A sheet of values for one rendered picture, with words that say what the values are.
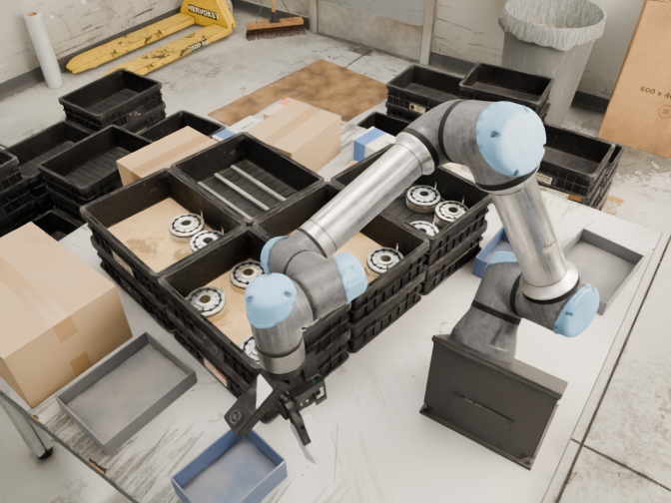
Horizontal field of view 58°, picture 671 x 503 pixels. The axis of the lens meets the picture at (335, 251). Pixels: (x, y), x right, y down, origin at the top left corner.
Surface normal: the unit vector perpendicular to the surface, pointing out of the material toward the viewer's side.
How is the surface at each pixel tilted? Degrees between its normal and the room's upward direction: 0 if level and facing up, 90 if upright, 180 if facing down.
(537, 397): 90
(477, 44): 90
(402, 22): 90
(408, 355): 0
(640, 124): 73
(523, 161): 62
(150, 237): 0
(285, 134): 0
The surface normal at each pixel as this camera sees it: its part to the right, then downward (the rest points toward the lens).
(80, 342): 0.77, 0.43
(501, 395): -0.54, 0.56
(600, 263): 0.00, -0.74
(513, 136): 0.46, 0.16
